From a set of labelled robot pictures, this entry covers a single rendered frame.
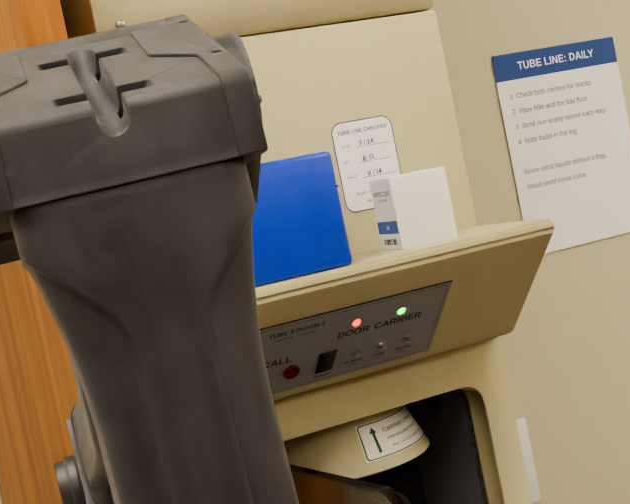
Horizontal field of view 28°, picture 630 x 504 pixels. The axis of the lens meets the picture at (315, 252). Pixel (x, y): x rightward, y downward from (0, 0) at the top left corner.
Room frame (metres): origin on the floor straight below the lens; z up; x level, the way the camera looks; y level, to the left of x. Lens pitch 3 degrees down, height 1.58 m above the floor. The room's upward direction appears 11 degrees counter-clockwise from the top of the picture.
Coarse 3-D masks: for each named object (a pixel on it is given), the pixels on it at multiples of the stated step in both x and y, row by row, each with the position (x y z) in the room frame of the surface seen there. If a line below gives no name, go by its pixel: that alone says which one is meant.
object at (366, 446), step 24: (336, 432) 1.10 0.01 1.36; (360, 432) 1.11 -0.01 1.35; (384, 432) 1.11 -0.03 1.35; (408, 432) 1.13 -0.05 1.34; (288, 456) 1.11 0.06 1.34; (312, 456) 1.10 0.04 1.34; (336, 456) 1.10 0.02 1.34; (360, 456) 1.10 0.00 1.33; (384, 456) 1.10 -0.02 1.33; (408, 456) 1.12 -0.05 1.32
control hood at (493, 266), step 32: (512, 224) 1.06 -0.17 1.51; (544, 224) 1.04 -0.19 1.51; (352, 256) 1.07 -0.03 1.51; (384, 256) 0.99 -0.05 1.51; (416, 256) 0.98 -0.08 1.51; (448, 256) 1.00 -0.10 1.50; (480, 256) 1.02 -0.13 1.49; (512, 256) 1.04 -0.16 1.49; (256, 288) 0.93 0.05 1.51; (288, 288) 0.93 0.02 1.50; (320, 288) 0.95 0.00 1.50; (352, 288) 0.96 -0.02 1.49; (384, 288) 0.98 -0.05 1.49; (416, 288) 1.01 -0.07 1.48; (480, 288) 1.05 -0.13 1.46; (512, 288) 1.07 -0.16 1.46; (288, 320) 0.95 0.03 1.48; (448, 320) 1.06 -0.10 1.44; (480, 320) 1.08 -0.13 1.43; (512, 320) 1.11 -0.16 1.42; (320, 384) 1.03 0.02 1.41
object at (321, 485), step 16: (304, 480) 0.83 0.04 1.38; (320, 480) 0.81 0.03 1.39; (336, 480) 0.79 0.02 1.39; (352, 480) 0.78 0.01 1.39; (304, 496) 0.83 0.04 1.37; (320, 496) 0.81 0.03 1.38; (336, 496) 0.79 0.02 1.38; (352, 496) 0.77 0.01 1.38; (368, 496) 0.75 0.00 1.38; (384, 496) 0.74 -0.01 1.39; (400, 496) 0.74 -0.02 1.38
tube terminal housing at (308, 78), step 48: (288, 48) 1.08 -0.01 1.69; (336, 48) 1.10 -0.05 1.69; (384, 48) 1.12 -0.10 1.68; (432, 48) 1.14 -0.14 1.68; (288, 96) 1.08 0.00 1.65; (336, 96) 1.09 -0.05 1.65; (384, 96) 1.12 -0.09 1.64; (432, 96) 1.14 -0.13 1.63; (288, 144) 1.07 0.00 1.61; (432, 144) 1.13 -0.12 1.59; (336, 384) 1.07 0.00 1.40; (384, 384) 1.09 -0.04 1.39; (432, 384) 1.11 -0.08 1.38; (480, 384) 1.13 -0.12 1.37; (288, 432) 1.05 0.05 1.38; (480, 432) 1.16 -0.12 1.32
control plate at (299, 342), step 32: (448, 288) 1.02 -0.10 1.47; (320, 320) 0.97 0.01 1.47; (352, 320) 0.99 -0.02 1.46; (384, 320) 1.01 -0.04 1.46; (416, 320) 1.03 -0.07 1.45; (288, 352) 0.98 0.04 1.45; (320, 352) 1.00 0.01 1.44; (384, 352) 1.04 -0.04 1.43; (416, 352) 1.07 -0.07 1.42; (288, 384) 1.01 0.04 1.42
